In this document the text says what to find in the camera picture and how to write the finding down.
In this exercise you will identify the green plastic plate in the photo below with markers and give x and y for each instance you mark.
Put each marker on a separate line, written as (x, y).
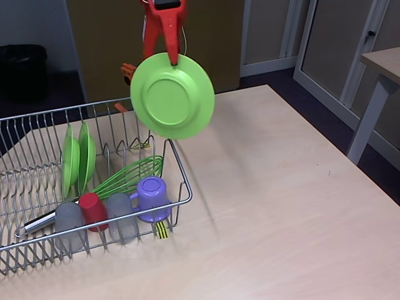
(172, 100)
(87, 156)
(70, 162)

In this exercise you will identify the yellow black striped tape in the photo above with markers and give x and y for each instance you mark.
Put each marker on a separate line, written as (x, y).
(162, 232)

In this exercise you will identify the yellow green tape bit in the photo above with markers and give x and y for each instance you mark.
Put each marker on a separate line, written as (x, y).
(142, 146)

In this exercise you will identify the black trash bin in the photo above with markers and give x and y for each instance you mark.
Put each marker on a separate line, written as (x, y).
(22, 72)

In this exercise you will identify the grey sliding door cabinet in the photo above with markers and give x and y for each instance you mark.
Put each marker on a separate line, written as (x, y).
(337, 37)

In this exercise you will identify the black cabinet lock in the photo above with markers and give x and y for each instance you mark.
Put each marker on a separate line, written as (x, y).
(371, 32)

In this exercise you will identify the purple plastic mug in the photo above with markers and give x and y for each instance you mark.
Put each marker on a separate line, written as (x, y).
(153, 200)

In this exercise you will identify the brown partition board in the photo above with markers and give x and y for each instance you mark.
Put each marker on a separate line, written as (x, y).
(103, 31)

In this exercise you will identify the red plastic cup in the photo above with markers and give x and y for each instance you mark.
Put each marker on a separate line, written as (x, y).
(93, 209)

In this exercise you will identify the beige side table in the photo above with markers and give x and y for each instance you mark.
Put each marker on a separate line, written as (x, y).
(384, 59)

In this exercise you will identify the grey translucent plastic cup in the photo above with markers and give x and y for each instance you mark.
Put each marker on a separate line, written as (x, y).
(122, 218)
(67, 225)

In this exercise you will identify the orange clamp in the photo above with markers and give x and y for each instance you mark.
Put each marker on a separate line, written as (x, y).
(127, 70)

